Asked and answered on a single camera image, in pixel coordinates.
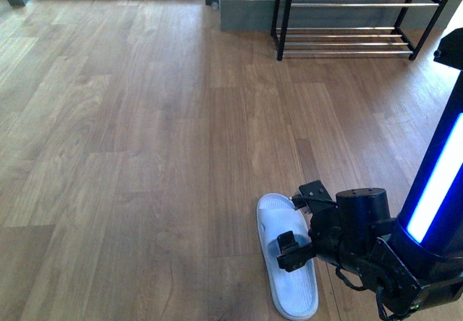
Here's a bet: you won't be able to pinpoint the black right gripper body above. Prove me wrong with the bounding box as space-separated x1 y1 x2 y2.
277 180 421 316

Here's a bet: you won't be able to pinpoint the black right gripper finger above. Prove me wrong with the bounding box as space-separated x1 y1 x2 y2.
277 231 299 254

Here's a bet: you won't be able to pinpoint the light blue slide sandal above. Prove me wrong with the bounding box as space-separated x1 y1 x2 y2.
256 193 318 320

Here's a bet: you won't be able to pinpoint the black metal shoe rack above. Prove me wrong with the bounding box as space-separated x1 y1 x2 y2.
270 0 450 61

